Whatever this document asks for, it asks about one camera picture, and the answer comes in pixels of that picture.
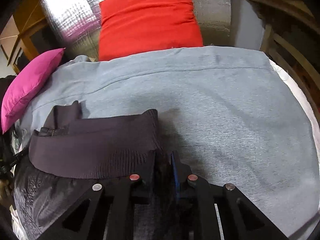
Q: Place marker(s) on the silver foil insulation mat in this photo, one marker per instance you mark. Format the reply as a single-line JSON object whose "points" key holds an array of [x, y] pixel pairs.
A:
{"points": [[77, 23]]}

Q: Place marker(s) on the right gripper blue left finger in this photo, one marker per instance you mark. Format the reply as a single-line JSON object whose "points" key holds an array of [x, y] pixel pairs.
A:
{"points": [[126, 193]]}

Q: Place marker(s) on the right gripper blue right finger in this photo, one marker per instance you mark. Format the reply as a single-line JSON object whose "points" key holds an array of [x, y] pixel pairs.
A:
{"points": [[194, 213]]}

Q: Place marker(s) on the grey fleece blanket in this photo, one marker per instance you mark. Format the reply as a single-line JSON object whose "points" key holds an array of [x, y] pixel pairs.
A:
{"points": [[232, 114]]}

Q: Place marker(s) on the red pillow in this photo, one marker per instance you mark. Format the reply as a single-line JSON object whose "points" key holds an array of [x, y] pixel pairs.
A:
{"points": [[136, 26]]}

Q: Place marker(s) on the pink pillow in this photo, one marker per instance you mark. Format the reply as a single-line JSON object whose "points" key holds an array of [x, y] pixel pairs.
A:
{"points": [[26, 85]]}

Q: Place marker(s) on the wooden shelf table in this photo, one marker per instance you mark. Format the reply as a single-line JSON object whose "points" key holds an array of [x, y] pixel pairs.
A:
{"points": [[295, 25]]}

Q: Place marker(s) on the dark quilted zip jacket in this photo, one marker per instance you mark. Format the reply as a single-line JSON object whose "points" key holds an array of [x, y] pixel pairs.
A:
{"points": [[69, 154]]}

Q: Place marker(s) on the wooden cabinet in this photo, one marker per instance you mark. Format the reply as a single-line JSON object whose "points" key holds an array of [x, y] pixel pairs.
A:
{"points": [[25, 33]]}

